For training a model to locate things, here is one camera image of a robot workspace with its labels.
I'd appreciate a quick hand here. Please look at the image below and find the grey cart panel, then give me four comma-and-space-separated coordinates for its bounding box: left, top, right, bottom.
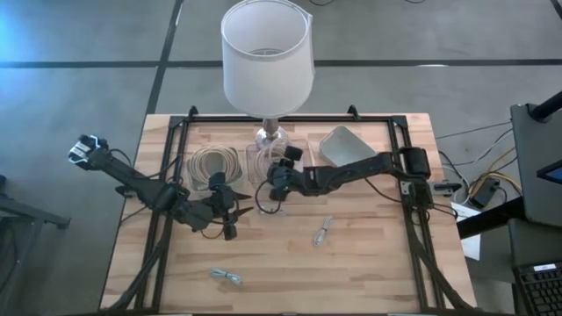
510, 103, 562, 228

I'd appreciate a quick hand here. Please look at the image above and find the white shade silver table lamp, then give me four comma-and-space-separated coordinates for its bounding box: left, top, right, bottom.
220, 0, 315, 148

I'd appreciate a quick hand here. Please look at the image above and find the beige HDMI cable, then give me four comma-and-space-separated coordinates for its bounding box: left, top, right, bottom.
254, 135, 291, 176
189, 144, 243, 185

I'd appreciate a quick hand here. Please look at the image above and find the blue lit screen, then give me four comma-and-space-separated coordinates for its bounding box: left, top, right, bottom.
536, 159, 562, 185

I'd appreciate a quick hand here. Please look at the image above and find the black power adapter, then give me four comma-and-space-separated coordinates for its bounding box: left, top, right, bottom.
468, 177, 501, 210

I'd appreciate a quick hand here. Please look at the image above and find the white USB cable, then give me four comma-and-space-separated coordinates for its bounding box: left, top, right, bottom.
209, 268, 243, 285
312, 216, 334, 248

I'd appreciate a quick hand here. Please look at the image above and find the clear plastic bin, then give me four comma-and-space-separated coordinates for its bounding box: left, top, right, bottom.
244, 138, 315, 192

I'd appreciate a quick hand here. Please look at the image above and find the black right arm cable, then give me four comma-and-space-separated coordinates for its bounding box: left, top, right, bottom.
255, 178, 285, 215

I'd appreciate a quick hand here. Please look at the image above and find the black pole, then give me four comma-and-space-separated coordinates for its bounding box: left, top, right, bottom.
528, 90, 562, 123

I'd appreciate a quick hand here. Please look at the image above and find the black floor stand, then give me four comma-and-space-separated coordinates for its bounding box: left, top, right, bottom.
0, 175, 71, 316

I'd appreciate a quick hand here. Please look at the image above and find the white paper sheet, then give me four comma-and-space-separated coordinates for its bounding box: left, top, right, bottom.
450, 201, 482, 262

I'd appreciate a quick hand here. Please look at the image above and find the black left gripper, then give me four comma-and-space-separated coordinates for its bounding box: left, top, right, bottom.
208, 172, 256, 241

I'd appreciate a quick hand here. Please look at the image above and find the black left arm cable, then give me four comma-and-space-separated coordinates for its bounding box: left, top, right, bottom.
107, 147, 135, 168

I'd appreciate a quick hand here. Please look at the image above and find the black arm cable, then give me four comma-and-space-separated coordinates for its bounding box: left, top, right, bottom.
107, 147, 135, 168
255, 178, 285, 215

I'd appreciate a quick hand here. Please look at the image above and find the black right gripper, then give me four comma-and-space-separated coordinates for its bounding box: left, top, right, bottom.
267, 147, 306, 202

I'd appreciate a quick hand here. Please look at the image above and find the black cart beam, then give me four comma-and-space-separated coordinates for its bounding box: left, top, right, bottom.
456, 197, 528, 241

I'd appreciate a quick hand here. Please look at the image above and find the black keyboard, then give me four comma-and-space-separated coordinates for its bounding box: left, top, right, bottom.
512, 262, 562, 316

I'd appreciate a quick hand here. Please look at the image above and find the black aluminium table frame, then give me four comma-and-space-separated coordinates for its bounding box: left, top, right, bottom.
107, 104, 473, 313

